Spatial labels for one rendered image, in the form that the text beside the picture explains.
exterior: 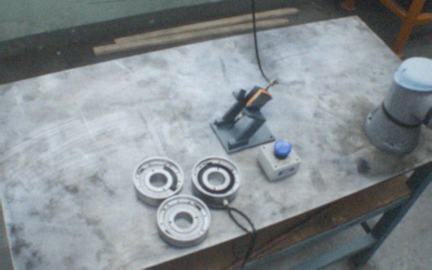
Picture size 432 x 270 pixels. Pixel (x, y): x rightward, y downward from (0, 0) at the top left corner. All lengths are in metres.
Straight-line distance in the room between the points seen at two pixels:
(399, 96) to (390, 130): 0.10
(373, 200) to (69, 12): 1.81
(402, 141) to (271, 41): 0.50
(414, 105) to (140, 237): 0.67
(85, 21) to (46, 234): 1.79
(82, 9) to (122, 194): 1.68
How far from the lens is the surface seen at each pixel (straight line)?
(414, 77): 1.09
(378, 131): 1.19
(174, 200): 0.95
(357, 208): 1.40
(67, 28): 2.61
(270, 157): 1.03
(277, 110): 1.20
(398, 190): 1.50
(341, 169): 1.13
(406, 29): 2.92
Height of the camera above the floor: 1.63
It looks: 47 degrees down
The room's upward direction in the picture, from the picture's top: 9 degrees clockwise
